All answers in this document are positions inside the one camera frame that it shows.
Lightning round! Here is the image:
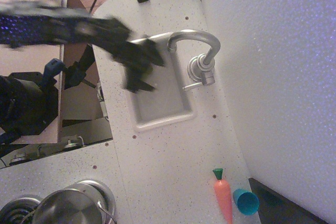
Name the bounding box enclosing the white recessed sink basin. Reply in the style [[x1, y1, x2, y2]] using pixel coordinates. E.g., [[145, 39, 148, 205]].
[[126, 33, 197, 132]]

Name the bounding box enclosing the silver stove burner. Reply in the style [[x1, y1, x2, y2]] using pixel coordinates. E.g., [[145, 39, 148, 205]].
[[1, 195, 42, 224], [73, 179, 117, 223]]

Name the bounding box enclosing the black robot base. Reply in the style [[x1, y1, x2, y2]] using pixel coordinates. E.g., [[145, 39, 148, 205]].
[[1, 72, 58, 145]]

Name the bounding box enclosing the stainless steel pot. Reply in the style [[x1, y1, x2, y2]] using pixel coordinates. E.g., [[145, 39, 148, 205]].
[[32, 184, 103, 223]]

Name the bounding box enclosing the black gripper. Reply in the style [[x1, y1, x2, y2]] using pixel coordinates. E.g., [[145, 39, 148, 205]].
[[111, 38, 165, 93]]

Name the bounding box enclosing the teal plastic cup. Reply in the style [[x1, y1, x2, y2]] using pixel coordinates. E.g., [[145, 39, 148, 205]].
[[233, 188, 260, 216]]

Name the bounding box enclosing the silver curved faucet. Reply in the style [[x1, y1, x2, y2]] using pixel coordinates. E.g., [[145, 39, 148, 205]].
[[167, 29, 221, 91]]

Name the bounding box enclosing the orange toy carrot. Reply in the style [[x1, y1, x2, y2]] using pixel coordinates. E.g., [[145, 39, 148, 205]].
[[212, 168, 233, 224]]

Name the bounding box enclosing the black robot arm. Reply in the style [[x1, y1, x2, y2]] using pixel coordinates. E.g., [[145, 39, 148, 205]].
[[1, 0, 165, 93]]

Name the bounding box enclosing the blue black clamp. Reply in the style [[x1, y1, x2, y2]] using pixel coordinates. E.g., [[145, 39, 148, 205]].
[[39, 45, 96, 89]]

